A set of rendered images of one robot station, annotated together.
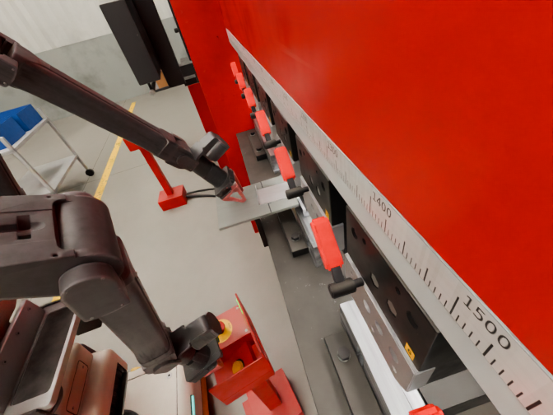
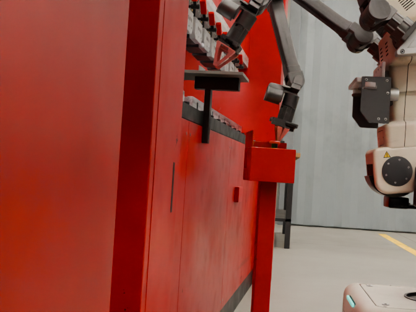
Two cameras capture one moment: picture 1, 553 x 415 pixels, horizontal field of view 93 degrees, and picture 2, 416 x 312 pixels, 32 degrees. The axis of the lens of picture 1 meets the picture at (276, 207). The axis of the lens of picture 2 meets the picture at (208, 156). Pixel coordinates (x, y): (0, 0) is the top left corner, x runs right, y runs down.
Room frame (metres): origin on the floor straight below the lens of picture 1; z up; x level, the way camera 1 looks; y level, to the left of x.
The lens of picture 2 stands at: (2.97, 0.62, 0.69)
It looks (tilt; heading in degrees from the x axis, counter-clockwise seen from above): 1 degrees up; 193
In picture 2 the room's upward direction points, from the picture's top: 4 degrees clockwise
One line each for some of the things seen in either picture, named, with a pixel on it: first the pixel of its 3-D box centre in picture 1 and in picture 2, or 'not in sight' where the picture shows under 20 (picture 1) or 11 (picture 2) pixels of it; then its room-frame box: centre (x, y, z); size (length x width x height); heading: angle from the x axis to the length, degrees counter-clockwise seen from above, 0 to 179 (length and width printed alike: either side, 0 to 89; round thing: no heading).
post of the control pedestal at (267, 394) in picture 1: (259, 382); (263, 255); (0.36, 0.24, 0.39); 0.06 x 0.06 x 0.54; 17
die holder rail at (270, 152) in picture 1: (267, 139); not in sight; (1.26, -0.04, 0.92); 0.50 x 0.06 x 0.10; 4
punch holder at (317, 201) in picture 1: (336, 189); (188, 19); (0.34, -0.11, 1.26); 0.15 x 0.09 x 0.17; 4
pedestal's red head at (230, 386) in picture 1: (231, 347); (268, 156); (0.36, 0.24, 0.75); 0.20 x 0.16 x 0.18; 17
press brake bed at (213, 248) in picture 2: not in sight; (198, 235); (0.06, -0.08, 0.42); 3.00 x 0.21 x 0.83; 4
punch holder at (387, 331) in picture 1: (408, 288); (197, 30); (0.14, -0.12, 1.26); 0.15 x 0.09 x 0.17; 4
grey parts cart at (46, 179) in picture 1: (30, 168); not in sight; (2.98, 2.57, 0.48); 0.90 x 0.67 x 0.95; 8
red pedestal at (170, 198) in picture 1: (155, 169); not in sight; (2.29, 1.01, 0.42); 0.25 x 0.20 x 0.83; 94
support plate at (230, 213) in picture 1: (254, 200); (205, 75); (0.71, 0.07, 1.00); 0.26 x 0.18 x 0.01; 94
